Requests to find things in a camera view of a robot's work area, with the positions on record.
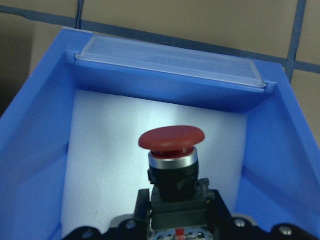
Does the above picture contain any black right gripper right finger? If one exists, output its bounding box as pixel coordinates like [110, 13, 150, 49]
[208, 189, 231, 225]

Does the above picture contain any blue right storage bin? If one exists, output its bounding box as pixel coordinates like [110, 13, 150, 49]
[0, 28, 320, 240]

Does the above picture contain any white foam pad right bin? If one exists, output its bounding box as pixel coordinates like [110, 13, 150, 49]
[61, 90, 248, 236]

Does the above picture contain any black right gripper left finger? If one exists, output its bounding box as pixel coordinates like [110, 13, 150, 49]
[133, 188, 151, 225]

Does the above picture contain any red mushroom push button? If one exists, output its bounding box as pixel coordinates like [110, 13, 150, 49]
[138, 125, 208, 240]

